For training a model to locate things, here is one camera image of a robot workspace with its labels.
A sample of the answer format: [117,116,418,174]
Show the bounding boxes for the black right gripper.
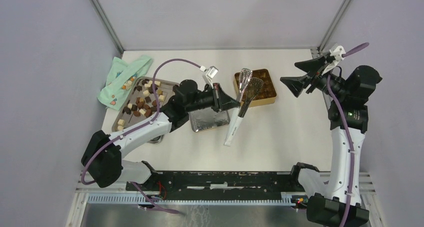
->
[281,54,350,100]

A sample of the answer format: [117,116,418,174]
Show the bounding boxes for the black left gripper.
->
[186,83,241,113]

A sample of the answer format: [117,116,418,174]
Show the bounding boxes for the metal serving tongs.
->
[224,68,264,147]

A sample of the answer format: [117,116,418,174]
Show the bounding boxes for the gold chocolate box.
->
[232,68,278,108]

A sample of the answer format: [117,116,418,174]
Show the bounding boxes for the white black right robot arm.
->
[280,56,382,227]

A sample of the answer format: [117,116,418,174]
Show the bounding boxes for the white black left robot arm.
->
[81,79,241,191]

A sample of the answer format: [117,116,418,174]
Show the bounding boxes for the metal chocolate tray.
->
[111,77,179,132]

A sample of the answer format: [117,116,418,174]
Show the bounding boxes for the silver box lid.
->
[188,83,231,133]

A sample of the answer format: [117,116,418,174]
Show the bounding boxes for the green patterned cloth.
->
[97,55,154,111]

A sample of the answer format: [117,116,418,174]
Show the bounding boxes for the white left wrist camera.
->
[199,66,219,86]

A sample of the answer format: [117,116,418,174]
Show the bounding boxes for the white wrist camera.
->
[322,44,346,75]
[199,66,219,86]

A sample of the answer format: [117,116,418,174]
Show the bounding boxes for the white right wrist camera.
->
[322,44,346,75]

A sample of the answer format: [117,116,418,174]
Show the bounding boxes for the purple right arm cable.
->
[326,42,370,227]

